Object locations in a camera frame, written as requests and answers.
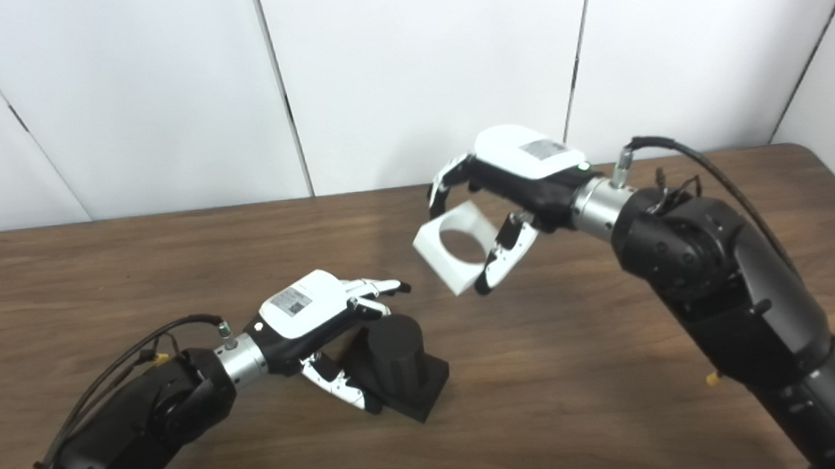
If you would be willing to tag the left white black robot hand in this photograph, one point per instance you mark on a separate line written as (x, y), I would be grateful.
(304, 303)

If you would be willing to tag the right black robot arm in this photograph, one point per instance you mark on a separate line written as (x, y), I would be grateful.
(727, 285)

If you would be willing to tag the white square piece with hole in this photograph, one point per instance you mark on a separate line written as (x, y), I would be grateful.
(434, 255)

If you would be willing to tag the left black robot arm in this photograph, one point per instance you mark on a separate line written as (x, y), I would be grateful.
(141, 420)

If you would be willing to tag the black peg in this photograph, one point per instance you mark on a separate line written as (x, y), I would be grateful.
(397, 355)

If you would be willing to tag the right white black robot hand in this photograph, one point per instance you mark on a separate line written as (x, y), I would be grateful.
(523, 159)

